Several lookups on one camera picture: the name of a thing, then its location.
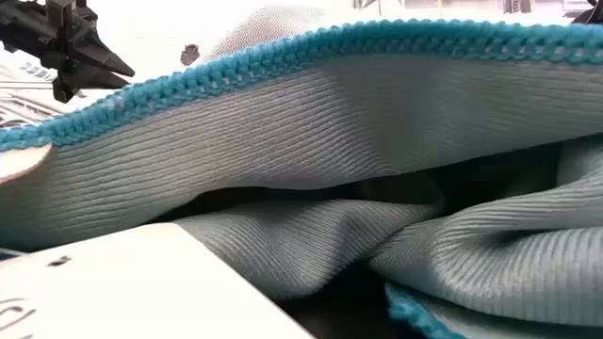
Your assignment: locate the black ceiling cable reel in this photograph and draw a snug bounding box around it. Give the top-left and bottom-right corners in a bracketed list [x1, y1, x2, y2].
[180, 43, 202, 67]

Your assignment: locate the gray microfiber towel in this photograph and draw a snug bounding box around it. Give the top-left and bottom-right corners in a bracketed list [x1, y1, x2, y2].
[200, 4, 359, 65]

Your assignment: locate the white paper towel label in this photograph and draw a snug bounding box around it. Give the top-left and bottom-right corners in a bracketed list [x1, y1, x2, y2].
[0, 221, 316, 339]

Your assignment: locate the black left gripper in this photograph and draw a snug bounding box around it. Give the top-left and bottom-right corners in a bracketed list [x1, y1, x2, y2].
[0, 0, 136, 105]

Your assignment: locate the light blue microfiber towel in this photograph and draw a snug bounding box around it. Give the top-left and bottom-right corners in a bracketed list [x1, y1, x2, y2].
[0, 18, 603, 339]

